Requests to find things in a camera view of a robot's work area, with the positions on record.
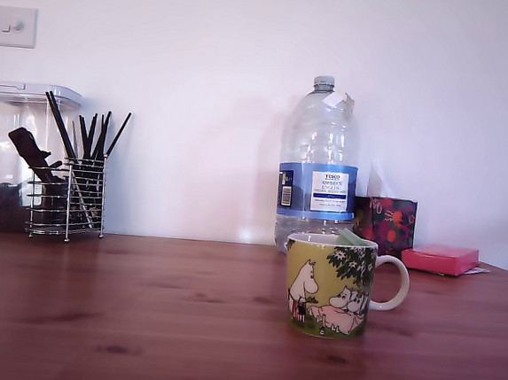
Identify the clear plastic storage container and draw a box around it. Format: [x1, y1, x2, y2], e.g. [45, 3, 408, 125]
[0, 81, 85, 238]

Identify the white tissue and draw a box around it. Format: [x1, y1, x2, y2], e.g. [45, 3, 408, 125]
[366, 162, 402, 200]

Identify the black chopstick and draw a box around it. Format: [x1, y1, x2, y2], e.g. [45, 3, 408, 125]
[86, 112, 98, 161]
[75, 114, 93, 160]
[44, 90, 86, 161]
[92, 114, 107, 161]
[39, 91, 79, 161]
[105, 110, 133, 159]
[100, 110, 113, 162]

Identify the large clear water bottle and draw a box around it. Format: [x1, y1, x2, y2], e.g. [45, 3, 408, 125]
[270, 71, 368, 260]

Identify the pale green coffee capsule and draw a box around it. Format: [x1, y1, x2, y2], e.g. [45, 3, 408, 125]
[334, 227, 370, 248]

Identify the floral tissue box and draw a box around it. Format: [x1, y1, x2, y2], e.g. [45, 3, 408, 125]
[349, 193, 418, 258]

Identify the chrome wire utensil rack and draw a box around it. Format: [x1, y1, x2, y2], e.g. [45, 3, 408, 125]
[22, 152, 111, 245]

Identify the white wall switch plate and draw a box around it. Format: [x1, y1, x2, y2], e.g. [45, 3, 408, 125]
[0, 5, 39, 50]

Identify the yellow cartoon print mug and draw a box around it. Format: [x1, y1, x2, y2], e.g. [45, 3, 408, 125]
[278, 230, 414, 345]

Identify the dark brown utensil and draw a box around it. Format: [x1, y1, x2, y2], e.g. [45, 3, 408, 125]
[4, 126, 67, 186]

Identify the pink flat box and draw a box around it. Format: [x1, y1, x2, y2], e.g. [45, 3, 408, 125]
[400, 241, 482, 280]

